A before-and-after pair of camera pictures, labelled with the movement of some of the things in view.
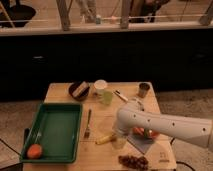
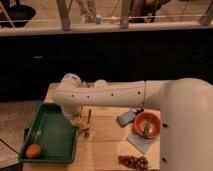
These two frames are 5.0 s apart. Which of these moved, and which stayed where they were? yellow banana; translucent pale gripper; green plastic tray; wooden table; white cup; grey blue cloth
Moved: translucent pale gripper; yellow banana
Stayed: white cup; grey blue cloth; green plastic tray; wooden table
